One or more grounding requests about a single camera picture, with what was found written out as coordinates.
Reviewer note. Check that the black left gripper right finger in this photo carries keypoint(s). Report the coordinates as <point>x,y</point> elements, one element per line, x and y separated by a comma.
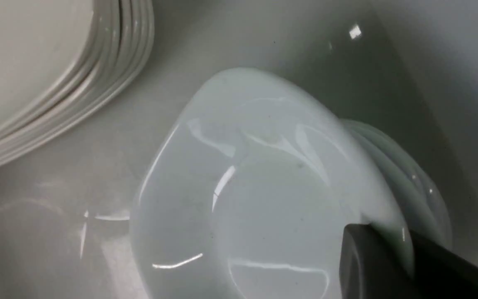
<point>441,274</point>

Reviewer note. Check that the small white square bowl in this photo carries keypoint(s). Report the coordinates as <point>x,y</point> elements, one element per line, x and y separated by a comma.
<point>248,196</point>

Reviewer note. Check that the large white plastic tub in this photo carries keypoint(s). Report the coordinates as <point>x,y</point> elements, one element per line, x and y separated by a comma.
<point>65,208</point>

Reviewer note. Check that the stack of white square plates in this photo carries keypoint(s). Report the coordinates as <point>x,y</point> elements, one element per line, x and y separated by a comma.
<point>62,60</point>

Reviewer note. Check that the stack of small white bowls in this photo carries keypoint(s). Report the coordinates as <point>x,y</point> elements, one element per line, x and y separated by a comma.
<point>419,198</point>

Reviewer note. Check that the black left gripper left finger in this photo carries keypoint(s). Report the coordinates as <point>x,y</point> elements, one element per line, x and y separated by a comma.
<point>369,269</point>

